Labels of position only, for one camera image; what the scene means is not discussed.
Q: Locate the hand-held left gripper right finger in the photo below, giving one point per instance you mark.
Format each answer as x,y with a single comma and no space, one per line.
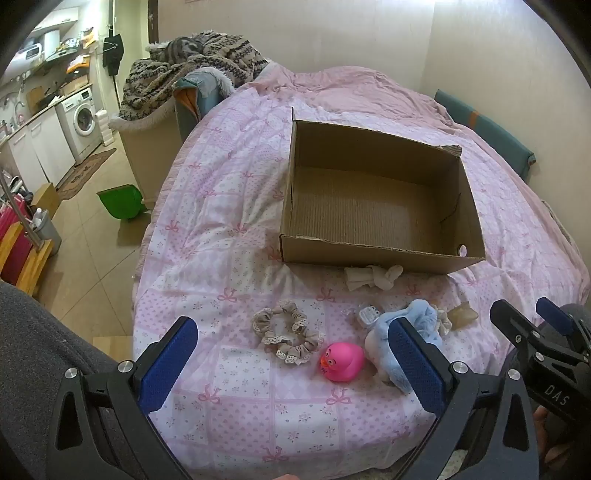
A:
415,364

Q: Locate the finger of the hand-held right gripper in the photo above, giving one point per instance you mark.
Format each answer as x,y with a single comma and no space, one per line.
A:
538,364
556,314

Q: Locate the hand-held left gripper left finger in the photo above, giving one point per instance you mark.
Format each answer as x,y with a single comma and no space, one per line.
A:
168,364

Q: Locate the small white scrunchie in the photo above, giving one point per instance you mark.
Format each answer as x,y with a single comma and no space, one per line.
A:
445,323

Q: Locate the light blue plush cloth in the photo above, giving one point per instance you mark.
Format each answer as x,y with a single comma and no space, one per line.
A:
415,310

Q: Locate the clear plastic packet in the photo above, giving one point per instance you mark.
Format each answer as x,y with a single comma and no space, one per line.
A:
367,316

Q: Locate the pink rubber duck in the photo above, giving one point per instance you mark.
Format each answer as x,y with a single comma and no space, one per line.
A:
344,362

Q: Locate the beige lace scrunchie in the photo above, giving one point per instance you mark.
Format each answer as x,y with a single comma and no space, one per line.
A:
265,318

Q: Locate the tan translucent soft piece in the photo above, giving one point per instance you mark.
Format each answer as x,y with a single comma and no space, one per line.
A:
464,316

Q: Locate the person's right hand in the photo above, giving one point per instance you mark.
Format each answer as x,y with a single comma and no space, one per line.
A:
551,436

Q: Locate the beige knotted cloth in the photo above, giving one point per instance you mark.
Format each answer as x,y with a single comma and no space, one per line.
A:
369,278

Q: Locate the person's grey trouser leg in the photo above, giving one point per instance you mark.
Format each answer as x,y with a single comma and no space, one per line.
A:
46,332

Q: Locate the pink patterned bed blanket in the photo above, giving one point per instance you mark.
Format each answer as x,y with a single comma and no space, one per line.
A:
231,207

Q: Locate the green plastic bin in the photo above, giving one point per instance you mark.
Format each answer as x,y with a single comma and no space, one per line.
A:
122,201

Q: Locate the wooden rack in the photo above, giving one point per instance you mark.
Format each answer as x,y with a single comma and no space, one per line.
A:
27,267

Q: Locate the grey waste bin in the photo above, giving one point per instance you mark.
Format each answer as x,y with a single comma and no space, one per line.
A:
48,235

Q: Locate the teal cushion with orange stripe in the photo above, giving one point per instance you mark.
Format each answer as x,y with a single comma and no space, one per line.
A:
494,134

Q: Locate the small cardboard floor box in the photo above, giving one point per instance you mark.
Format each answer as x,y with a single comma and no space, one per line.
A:
46,198

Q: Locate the brown patterned rug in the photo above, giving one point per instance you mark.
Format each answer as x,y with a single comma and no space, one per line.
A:
85,173

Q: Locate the pink suitcase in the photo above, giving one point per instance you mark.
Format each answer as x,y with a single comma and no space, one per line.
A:
11,226

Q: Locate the beige armchair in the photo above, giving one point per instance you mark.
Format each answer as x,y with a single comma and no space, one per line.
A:
152,152

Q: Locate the metal pole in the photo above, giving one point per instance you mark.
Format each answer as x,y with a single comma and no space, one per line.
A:
18,207

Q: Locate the white kitchen cabinets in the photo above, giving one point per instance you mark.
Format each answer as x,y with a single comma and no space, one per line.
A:
41,143

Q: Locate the white washing machine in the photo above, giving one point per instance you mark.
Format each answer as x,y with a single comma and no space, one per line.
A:
81,120

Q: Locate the brown patterned knit blanket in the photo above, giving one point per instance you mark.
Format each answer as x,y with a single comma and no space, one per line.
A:
207,50

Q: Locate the black hanging garment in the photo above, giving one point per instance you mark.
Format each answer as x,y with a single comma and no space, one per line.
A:
113,53

